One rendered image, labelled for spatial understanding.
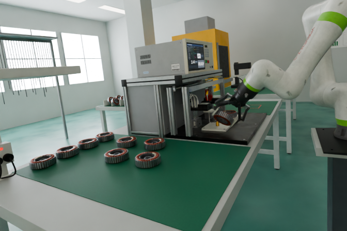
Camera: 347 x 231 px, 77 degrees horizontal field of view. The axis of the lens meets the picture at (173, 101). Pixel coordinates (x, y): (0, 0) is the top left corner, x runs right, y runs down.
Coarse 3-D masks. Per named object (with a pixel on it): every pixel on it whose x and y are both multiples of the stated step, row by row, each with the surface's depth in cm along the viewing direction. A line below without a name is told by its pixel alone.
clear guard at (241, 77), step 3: (228, 75) 164; (231, 75) 160; (234, 75) 156; (237, 75) 152; (240, 75) 149; (243, 75) 149; (246, 75) 155; (204, 78) 152; (207, 78) 150; (210, 78) 149; (213, 78) 147; (216, 78) 146; (240, 78) 138; (243, 78) 142
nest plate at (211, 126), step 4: (208, 124) 139; (212, 124) 138; (220, 124) 136; (204, 128) 131; (208, 128) 130; (212, 128) 129; (216, 128) 128; (220, 128) 127; (224, 128) 126; (228, 128) 128
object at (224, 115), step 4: (216, 112) 120; (220, 112) 118; (224, 112) 117; (216, 116) 120; (220, 116) 118; (224, 116) 117; (228, 116) 117; (216, 120) 126; (220, 120) 124; (224, 120) 121; (228, 120) 117; (232, 120) 119; (224, 124) 124; (228, 124) 121
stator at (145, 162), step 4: (144, 152) 101; (148, 152) 99; (152, 152) 99; (156, 152) 98; (136, 156) 95; (140, 156) 96; (144, 156) 98; (148, 156) 97; (152, 156) 98; (156, 156) 94; (160, 156) 95; (136, 160) 92; (140, 160) 91; (144, 160) 91; (148, 160) 91; (152, 160) 91; (156, 160) 92; (160, 160) 95; (136, 164) 93; (140, 164) 91; (144, 164) 90; (148, 164) 90; (152, 164) 91; (156, 164) 92
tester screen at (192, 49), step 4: (188, 44) 130; (192, 44) 134; (188, 48) 130; (192, 48) 134; (196, 48) 139; (200, 48) 145; (188, 52) 130; (192, 52) 134; (196, 52) 139; (200, 52) 145; (188, 56) 130; (192, 56) 134; (196, 56) 139; (188, 60) 130; (196, 60) 139; (188, 64) 130; (192, 64) 134; (196, 64) 139; (192, 68) 134; (196, 68) 139; (200, 68) 144
